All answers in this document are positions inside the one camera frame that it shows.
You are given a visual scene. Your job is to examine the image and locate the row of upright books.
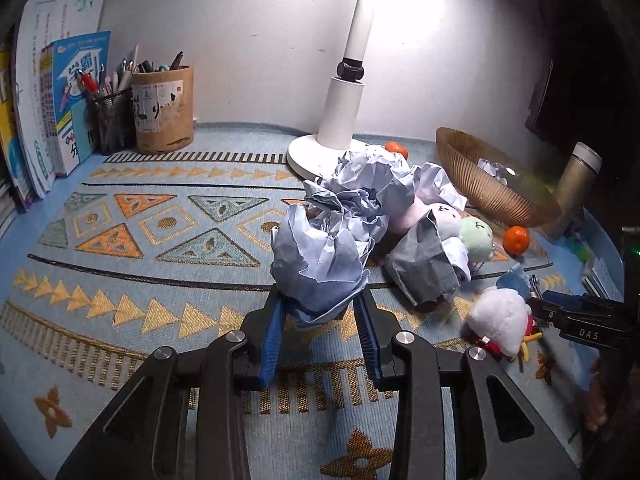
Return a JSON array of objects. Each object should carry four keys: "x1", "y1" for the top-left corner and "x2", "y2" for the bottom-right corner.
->
[{"x1": 0, "y1": 40, "x2": 36, "y2": 221}]

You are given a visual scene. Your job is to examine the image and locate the dark wall-mounted object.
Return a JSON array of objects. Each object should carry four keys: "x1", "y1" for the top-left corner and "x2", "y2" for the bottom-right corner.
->
[{"x1": 524, "y1": 58, "x2": 557, "y2": 137}]

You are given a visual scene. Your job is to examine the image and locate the crumpled paper scrap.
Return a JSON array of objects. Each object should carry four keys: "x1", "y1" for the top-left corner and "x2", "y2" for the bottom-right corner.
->
[{"x1": 476, "y1": 157, "x2": 510, "y2": 186}]

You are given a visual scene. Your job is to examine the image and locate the black mesh pen holder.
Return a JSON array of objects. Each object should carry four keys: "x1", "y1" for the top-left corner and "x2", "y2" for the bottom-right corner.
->
[{"x1": 89, "y1": 87, "x2": 137, "y2": 156}]

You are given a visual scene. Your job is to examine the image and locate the bunch of pens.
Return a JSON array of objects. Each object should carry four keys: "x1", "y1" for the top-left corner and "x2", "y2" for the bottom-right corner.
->
[{"x1": 75, "y1": 44, "x2": 187, "y2": 100}]

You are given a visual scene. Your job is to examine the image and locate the grey crumpled paper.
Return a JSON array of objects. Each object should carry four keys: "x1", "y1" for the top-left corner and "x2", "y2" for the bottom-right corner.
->
[{"x1": 385, "y1": 209, "x2": 472, "y2": 312}]

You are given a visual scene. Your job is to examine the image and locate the white round plush toy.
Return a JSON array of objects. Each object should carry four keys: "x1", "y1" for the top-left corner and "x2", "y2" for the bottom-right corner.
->
[{"x1": 429, "y1": 204, "x2": 462, "y2": 241}]

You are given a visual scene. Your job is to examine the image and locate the white duck plush toy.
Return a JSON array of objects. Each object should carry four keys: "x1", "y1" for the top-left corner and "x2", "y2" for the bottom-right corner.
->
[{"x1": 466, "y1": 269, "x2": 545, "y2": 362}]

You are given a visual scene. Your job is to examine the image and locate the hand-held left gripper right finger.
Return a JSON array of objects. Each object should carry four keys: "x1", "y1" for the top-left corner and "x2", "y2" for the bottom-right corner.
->
[{"x1": 351, "y1": 290, "x2": 583, "y2": 480}]

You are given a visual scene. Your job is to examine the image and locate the green round plush toy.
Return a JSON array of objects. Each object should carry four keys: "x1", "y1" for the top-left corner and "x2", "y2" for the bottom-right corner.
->
[{"x1": 459, "y1": 217, "x2": 497, "y2": 265}]

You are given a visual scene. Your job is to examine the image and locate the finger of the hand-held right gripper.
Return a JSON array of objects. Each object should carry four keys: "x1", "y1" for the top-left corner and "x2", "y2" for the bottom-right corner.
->
[
  {"x1": 542, "y1": 290, "x2": 626, "y2": 317},
  {"x1": 529, "y1": 298, "x2": 636, "y2": 347}
]

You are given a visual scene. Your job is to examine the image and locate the patterned blue table mat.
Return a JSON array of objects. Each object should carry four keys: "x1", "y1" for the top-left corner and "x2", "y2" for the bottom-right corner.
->
[{"x1": 0, "y1": 122, "x2": 627, "y2": 480}]

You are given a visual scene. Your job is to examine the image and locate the bluish paper ball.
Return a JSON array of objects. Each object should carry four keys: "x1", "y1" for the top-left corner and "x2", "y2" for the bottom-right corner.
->
[{"x1": 270, "y1": 204, "x2": 372, "y2": 331}]

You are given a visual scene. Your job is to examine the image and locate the pink plush toy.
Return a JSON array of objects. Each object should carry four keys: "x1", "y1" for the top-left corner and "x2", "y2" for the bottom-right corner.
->
[{"x1": 386, "y1": 194, "x2": 441, "y2": 251}]

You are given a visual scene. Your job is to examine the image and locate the blue cover book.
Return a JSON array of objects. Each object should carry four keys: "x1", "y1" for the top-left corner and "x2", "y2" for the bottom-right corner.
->
[{"x1": 51, "y1": 30, "x2": 112, "y2": 178}]

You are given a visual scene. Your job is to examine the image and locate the beige thermos bottle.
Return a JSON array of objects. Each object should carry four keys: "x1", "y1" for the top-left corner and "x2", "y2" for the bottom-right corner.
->
[{"x1": 542, "y1": 142, "x2": 604, "y2": 241}]

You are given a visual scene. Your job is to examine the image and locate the large crumpled white paper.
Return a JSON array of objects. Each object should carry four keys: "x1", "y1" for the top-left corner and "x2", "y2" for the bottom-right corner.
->
[{"x1": 303, "y1": 146, "x2": 417, "y2": 243}]

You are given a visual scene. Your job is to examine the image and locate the bamboo pen holder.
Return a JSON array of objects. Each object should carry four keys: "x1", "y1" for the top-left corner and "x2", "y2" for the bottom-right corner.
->
[{"x1": 131, "y1": 65, "x2": 195, "y2": 155}]

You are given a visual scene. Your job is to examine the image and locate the ribbed golden oval basket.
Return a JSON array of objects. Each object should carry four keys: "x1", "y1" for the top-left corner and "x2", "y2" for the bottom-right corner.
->
[{"x1": 435, "y1": 127, "x2": 564, "y2": 228}]

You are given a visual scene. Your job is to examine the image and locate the stack of books and booklets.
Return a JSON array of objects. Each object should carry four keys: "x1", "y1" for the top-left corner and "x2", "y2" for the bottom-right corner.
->
[{"x1": 12, "y1": 0, "x2": 106, "y2": 197}]

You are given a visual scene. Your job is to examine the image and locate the pile of flat booklets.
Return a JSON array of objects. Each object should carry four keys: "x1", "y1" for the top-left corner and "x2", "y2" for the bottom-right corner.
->
[{"x1": 564, "y1": 220, "x2": 626, "y2": 302}]

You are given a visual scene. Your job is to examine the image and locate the white desk lamp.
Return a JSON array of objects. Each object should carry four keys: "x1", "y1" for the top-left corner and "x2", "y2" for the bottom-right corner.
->
[{"x1": 286, "y1": 0, "x2": 407, "y2": 182}]

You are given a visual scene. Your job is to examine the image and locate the person's right hand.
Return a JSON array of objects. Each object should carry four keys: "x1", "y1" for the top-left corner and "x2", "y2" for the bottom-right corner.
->
[{"x1": 584, "y1": 356, "x2": 609, "y2": 435}]

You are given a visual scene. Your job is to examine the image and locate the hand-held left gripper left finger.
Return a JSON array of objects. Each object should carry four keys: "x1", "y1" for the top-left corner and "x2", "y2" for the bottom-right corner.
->
[{"x1": 55, "y1": 285, "x2": 288, "y2": 480}]

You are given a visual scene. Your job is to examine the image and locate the small crumpled white paper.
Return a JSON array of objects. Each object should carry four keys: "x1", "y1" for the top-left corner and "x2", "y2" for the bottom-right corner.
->
[{"x1": 413, "y1": 162, "x2": 469, "y2": 211}]

